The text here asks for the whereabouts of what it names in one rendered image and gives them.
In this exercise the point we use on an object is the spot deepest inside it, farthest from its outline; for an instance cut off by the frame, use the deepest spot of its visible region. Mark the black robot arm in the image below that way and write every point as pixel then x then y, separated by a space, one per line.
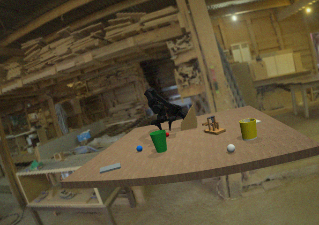
pixel 153 99

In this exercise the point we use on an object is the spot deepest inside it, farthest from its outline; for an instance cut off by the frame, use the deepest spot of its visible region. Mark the yellow cup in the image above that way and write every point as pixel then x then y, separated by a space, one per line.
pixel 248 129

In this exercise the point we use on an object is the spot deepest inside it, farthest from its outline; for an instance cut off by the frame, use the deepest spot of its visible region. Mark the white ball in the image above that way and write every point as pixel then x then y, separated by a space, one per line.
pixel 230 148

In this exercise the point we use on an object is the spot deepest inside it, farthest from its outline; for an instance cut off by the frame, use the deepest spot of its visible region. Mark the green cup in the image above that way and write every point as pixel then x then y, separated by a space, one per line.
pixel 159 140

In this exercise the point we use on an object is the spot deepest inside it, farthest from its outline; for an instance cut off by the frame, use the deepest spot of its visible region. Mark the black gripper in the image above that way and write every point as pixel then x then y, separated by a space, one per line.
pixel 171 119

